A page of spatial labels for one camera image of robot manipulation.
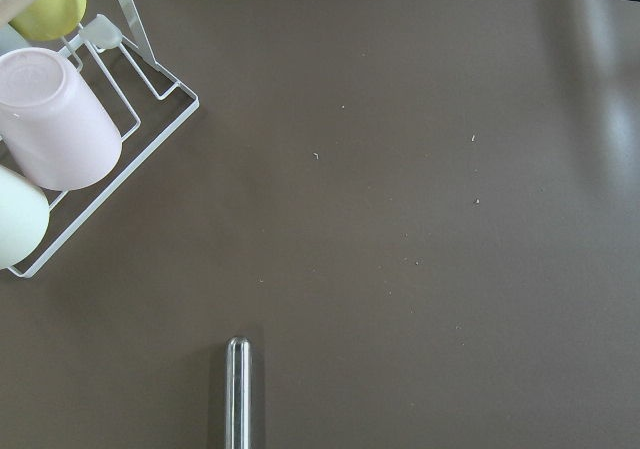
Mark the steel muddler with black tip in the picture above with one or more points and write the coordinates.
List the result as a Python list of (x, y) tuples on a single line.
[(244, 420)]

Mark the pink plastic cup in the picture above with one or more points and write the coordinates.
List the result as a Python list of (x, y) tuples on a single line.
[(56, 129)]

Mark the frosted small cup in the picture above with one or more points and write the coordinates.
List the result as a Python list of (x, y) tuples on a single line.
[(102, 33)]

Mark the pale green plastic cup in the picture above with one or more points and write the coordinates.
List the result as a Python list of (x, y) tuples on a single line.
[(24, 217)]

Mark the yellow plastic cup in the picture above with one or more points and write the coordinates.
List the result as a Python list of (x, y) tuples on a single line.
[(46, 20)]

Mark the white wire cup rack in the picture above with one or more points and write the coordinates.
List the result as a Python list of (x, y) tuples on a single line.
[(146, 102)]

